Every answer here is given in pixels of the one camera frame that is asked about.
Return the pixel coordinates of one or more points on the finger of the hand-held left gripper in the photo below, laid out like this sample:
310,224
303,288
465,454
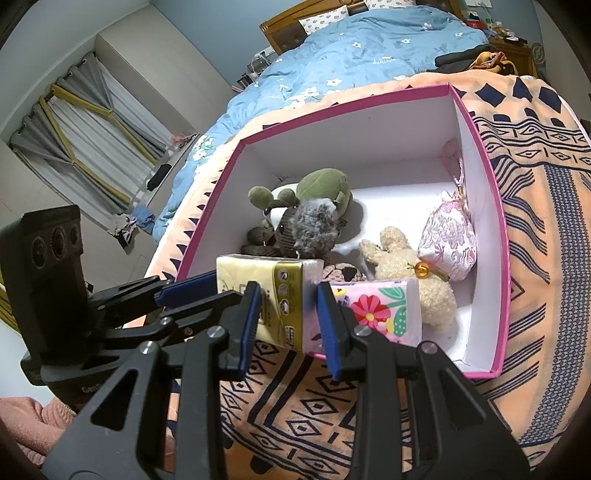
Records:
184,290
194,314

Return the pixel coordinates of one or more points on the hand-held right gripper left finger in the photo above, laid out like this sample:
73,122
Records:
247,327

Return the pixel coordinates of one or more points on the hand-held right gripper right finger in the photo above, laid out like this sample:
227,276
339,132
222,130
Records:
330,332

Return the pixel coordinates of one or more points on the yellow tissue pack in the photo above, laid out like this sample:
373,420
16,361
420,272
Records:
286,286

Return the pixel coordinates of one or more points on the floral tissue pack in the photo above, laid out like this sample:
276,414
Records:
383,307

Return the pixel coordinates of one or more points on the pink dotted plush toy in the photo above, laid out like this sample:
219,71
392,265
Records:
344,272

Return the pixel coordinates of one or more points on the beige plush bear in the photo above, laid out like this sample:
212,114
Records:
397,263

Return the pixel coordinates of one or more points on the brown plush toy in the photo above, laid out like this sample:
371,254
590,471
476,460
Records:
314,228

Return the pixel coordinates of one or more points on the green plush toy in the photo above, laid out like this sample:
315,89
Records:
323,184

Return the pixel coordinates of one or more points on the pink brocade pouch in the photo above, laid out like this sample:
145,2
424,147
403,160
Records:
448,240

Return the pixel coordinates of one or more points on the pink cardboard box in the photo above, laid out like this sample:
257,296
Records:
369,147

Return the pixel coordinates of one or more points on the blue cloth on floor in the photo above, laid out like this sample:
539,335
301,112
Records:
143,217

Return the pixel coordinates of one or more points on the black item on windowsill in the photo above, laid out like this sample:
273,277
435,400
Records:
158,176

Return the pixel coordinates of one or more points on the pink fleece garment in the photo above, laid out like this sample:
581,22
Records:
27,420

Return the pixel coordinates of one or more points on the pink item on windowsill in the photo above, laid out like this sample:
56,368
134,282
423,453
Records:
181,140

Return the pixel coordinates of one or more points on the grey curtains with yellow bands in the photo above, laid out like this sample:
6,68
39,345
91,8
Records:
87,138

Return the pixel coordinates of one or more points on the bottles on bedside table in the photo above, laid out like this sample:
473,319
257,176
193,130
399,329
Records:
256,69

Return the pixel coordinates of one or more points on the orange patterned blanket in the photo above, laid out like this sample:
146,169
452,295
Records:
545,221

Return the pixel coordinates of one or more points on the wooden headboard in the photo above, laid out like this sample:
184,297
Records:
286,32

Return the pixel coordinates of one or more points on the blue floral duvet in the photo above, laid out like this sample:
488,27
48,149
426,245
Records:
369,50

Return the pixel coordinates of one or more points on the black cloth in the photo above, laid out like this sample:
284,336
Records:
455,62

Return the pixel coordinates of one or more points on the white dotted pillow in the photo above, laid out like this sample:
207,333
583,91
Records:
388,3
323,19

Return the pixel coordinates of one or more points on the yellow bag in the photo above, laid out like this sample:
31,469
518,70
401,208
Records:
489,60

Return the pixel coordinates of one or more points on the wooden bedside table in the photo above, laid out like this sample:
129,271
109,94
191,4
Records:
519,57

